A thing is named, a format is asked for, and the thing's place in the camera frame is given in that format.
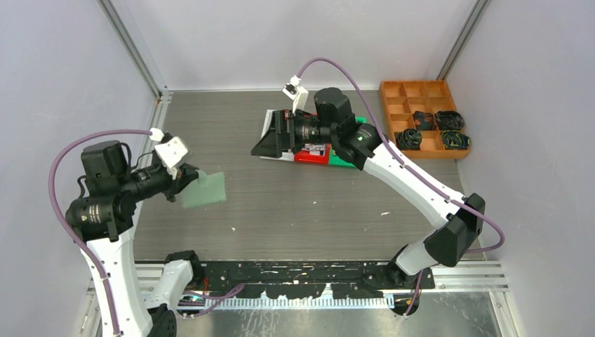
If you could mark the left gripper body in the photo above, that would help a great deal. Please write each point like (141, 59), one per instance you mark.
(154, 180)

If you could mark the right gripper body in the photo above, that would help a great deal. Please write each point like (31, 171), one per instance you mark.
(309, 130)

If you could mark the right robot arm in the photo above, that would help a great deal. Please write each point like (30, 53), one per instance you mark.
(454, 217)

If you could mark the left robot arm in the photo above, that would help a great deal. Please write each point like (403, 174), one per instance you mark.
(104, 222)

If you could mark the silver cards in red bin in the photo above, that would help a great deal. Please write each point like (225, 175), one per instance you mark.
(315, 149)

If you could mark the white plastic bin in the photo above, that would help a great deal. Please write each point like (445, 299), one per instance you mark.
(268, 130)

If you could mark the red plastic bin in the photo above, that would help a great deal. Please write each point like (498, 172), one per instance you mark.
(303, 157)

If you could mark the green plastic bin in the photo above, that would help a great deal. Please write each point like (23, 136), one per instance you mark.
(334, 159)

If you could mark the orange wooden compartment tray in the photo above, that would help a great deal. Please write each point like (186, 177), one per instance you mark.
(401, 99)

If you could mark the rolled dark sock lower left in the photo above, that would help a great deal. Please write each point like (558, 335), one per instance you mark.
(408, 139)

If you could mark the rolled dark sock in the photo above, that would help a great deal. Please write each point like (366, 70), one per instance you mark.
(424, 121)
(449, 120)
(455, 140)
(408, 139)

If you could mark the rolled dark sock upper left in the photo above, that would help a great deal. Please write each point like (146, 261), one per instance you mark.
(424, 121)

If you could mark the rolled dark sock upper right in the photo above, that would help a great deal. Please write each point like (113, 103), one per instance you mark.
(449, 120)

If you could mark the rolled dark sock lower right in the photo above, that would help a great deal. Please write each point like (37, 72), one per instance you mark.
(455, 140)

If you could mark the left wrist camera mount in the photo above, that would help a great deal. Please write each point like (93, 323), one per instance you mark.
(171, 150)

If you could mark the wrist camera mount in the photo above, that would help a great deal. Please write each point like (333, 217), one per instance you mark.
(296, 92)
(171, 150)

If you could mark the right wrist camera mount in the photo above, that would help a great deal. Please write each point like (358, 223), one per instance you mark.
(296, 92)

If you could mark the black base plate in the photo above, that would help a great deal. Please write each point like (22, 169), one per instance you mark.
(299, 279)

